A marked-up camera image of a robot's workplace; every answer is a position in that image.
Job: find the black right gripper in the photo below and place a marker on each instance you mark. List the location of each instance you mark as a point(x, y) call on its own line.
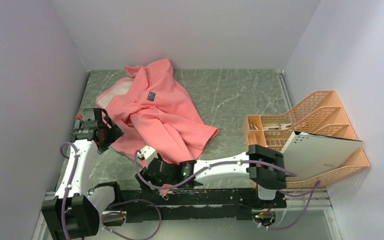
point(147, 178)

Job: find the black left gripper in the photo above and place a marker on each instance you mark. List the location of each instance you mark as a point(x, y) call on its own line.
point(114, 133)

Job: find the pink zip-up jacket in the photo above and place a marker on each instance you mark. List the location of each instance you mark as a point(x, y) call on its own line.
point(153, 109)

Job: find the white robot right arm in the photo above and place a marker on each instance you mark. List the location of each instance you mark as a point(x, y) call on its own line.
point(263, 166)

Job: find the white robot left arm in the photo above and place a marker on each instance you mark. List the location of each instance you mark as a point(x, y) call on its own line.
point(73, 212)

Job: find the white folder in organizer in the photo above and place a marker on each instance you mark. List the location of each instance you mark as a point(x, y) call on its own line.
point(309, 155)

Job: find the orange plastic desk organizer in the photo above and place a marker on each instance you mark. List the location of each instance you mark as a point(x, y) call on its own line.
point(322, 113)

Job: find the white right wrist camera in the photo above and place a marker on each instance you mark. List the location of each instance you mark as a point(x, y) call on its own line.
point(146, 155)

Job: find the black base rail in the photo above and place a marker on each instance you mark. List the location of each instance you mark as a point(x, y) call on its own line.
point(231, 203)

